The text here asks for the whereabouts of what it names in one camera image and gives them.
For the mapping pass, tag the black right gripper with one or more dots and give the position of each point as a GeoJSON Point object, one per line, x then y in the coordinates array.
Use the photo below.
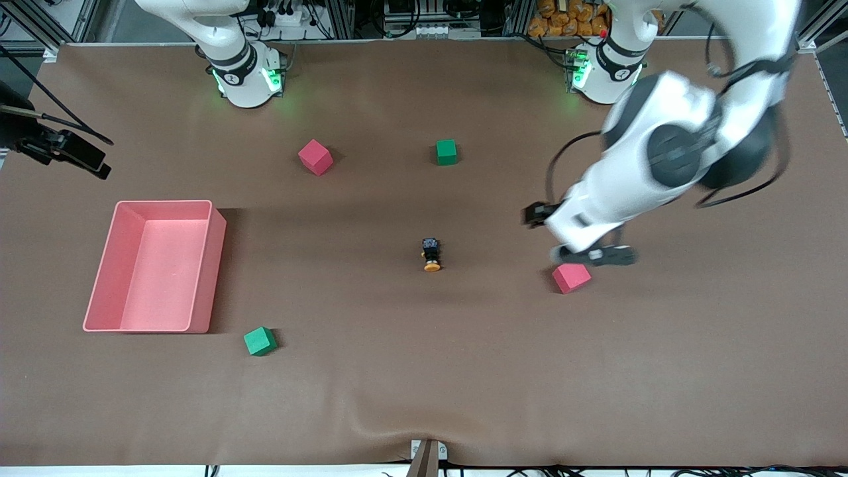
{"type": "Point", "coordinates": [41, 142]}

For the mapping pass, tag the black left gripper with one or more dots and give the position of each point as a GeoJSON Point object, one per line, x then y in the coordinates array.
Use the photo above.
{"type": "Point", "coordinates": [535, 213]}

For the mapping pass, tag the orange capped black button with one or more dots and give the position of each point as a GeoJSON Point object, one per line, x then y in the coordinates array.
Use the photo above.
{"type": "Point", "coordinates": [431, 255]}

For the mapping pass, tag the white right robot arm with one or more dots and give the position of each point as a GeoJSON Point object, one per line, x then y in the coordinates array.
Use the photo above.
{"type": "Point", "coordinates": [242, 73]}

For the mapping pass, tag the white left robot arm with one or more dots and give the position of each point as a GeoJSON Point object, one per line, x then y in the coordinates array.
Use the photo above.
{"type": "Point", "coordinates": [629, 172]}

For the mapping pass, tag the red foam cube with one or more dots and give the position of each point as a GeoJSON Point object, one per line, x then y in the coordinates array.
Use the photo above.
{"type": "Point", "coordinates": [571, 278]}
{"type": "Point", "coordinates": [315, 158]}

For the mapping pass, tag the pink plastic bin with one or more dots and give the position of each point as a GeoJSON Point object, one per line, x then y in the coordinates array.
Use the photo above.
{"type": "Point", "coordinates": [159, 305]}

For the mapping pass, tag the green foam cube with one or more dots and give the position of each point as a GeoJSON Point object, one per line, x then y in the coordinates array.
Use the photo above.
{"type": "Point", "coordinates": [260, 342]}
{"type": "Point", "coordinates": [446, 152]}

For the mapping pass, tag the brown table cloth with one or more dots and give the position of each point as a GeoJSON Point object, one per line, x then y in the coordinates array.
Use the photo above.
{"type": "Point", "coordinates": [424, 371]}

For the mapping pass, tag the bag of orange items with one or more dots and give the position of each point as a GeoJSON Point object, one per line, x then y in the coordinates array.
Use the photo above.
{"type": "Point", "coordinates": [556, 20]}

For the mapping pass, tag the power strip with black plugs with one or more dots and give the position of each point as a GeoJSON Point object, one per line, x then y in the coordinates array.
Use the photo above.
{"type": "Point", "coordinates": [291, 16]}

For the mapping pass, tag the white power strip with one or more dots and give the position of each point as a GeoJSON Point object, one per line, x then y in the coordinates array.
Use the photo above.
{"type": "Point", "coordinates": [437, 30]}

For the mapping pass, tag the aluminium frame profile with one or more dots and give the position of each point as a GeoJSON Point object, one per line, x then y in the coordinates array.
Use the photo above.
{"type": "Point", "coordinates": [519, 16]}
{"type": "Point", "coordinates": [40, 30]}
{"type": "Point", "coordinates": [821, 26]}
{"type": "Point", "coordinates": [339, 18]}

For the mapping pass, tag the metal table edge bracket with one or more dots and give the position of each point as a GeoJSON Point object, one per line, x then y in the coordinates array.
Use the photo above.
{"type": "Point", "coordinates": [424, 464]}

